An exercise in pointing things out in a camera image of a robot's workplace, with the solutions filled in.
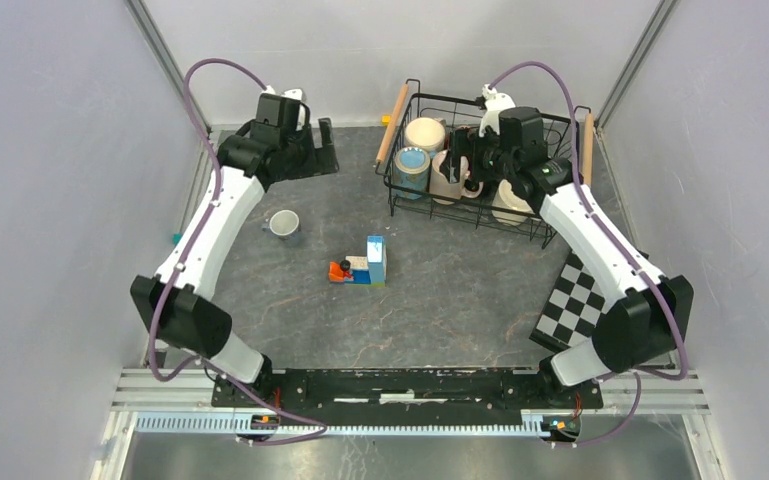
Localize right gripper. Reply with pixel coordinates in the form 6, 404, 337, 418
441, 126, 518, 184

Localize pink mug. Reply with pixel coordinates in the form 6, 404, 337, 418
429, 150, 484, 205

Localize grey blue small cup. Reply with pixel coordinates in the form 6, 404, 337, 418
262, 209, 301, 245

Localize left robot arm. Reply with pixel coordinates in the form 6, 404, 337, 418
130, 89, 339, 408

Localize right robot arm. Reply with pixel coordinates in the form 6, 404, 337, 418
442, 107, 694, 408

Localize cream floral mug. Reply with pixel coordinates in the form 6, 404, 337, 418
404, 117, 446, 154

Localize blue mug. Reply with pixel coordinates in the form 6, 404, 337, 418
392, 147, 431, 200

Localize cream cup lower right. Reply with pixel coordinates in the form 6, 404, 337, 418
491, 180, 533, 226

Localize toy block structure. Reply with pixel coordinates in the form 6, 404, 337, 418
328, 235, 387, 286

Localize checkerboard calibration board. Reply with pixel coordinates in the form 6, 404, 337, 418
529, 251, 610, 353

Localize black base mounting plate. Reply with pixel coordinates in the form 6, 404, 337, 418
210, 368, 605, 427

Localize black wire dish rack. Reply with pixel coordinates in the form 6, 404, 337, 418
375, 78, 557, 248

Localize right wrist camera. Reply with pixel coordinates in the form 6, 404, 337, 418
478, 84, 516, 138

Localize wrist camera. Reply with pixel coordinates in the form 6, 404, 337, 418
478, 84, 516, 138
280, 88, 308, 130

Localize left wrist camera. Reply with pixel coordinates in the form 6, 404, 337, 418
280, 88, 308, 130

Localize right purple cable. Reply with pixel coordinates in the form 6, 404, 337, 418
486, 60, 690, 449

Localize slotted cable duct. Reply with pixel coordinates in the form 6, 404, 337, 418
135, 412, 550, 439

